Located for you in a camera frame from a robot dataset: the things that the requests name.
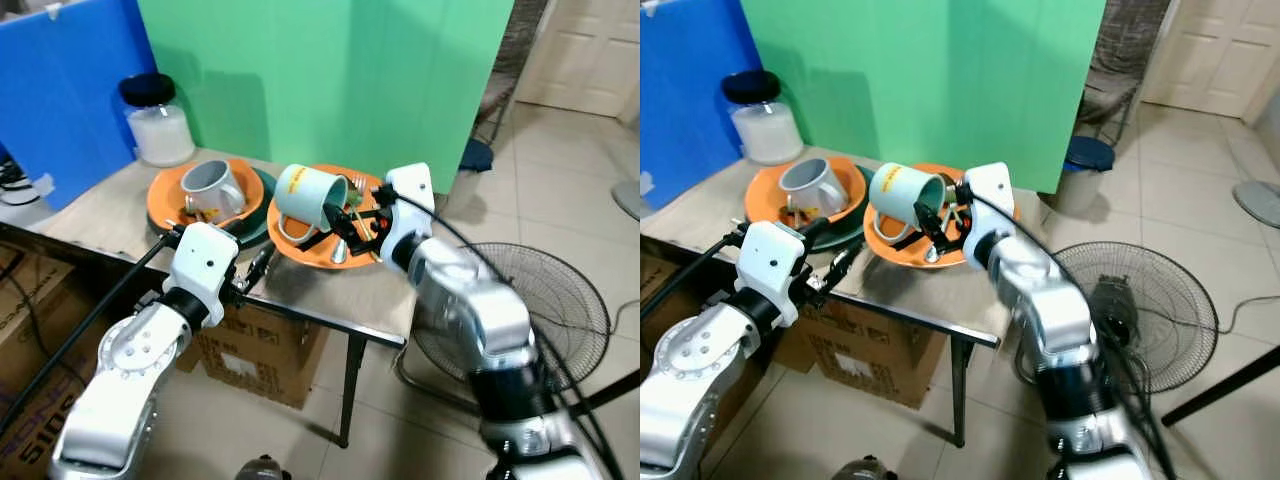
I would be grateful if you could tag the light green mug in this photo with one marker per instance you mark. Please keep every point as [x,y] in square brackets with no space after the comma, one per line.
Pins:
[300,195]
[895,192]

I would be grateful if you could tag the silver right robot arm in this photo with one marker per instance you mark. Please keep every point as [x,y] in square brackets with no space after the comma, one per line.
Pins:
[480,320]
[1060,320]

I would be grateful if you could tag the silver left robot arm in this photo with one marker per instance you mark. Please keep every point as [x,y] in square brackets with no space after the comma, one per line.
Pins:
[125,390]
[690,390]

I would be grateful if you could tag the metal fork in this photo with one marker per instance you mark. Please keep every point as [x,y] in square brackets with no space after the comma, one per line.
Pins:
[357,184]
[955,212]

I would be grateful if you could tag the metal spoon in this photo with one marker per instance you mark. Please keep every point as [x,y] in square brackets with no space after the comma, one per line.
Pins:
[340,252]
[932,254]

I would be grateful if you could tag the orange plate with fork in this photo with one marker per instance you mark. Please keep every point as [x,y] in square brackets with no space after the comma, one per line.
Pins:
[895,255]
[300,255]

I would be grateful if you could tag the metal cutlery beside grey mug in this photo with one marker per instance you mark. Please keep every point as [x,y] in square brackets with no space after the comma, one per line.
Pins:
[190,207]
[792,208]

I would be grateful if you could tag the dark green plate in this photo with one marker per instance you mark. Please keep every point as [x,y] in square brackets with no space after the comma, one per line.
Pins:
[858,215]
[262,215]

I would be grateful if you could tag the grey mug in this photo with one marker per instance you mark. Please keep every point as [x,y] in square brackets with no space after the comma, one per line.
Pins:
[812,183]
[212,185]

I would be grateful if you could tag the orange plate with grey mug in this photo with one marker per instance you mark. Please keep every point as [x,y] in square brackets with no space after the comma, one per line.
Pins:
[762,198]
[165,205]

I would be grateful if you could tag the small cardboard box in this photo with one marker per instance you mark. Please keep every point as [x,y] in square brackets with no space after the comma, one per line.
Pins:
[265,350]
[880,350]

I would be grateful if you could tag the clear jar with black lid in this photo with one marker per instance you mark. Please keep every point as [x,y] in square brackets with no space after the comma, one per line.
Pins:
[768,133]
[160,135]

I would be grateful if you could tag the bin with blue lid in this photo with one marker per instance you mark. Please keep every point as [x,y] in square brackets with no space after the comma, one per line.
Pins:
[1085,160]
[477,155]

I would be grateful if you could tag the green partition panel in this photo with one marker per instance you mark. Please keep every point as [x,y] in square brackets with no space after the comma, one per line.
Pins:
[330,80]
[930,80]

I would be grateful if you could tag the black metal table leg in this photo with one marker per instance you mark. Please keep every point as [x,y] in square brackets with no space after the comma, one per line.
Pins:
[960,390]
[352,390]

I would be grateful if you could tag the large printed cardboard box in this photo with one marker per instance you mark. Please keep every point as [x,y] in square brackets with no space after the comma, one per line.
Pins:
[30,330]
[655,275]

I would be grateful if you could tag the dark robot foot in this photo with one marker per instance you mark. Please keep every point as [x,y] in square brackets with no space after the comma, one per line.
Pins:
[864,468]
[262,468]

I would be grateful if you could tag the blue partition panel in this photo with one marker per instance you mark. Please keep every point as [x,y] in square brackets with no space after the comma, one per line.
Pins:
[690,90]
[60,90]

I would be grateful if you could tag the grey round fan base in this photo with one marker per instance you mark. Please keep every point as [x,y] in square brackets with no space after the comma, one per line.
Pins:
[628,200]
[1258,203]

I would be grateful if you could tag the dark woven chair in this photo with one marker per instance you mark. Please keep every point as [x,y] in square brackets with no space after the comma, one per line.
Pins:
[510,70]
[1115,60]

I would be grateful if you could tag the black floor fan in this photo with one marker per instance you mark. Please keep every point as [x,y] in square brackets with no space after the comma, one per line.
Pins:
[1170,310]
[570,310]

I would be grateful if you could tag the black slanted bar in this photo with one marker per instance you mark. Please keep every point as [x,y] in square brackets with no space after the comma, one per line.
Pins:
[610,390]
[1220,385]

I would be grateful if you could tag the cream panelled door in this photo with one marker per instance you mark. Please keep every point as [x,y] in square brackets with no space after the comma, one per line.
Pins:
[1215,50]
[590,50]

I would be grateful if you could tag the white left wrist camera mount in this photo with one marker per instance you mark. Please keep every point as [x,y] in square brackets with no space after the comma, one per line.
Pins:
[203,265]
[772,265]

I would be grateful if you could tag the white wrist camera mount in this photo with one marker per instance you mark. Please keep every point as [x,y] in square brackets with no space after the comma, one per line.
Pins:
[772,265]
[990,200]
[203,265]
[408,200]

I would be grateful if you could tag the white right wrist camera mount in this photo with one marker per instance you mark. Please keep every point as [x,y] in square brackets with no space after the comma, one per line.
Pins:
[408,200]
[990,200]

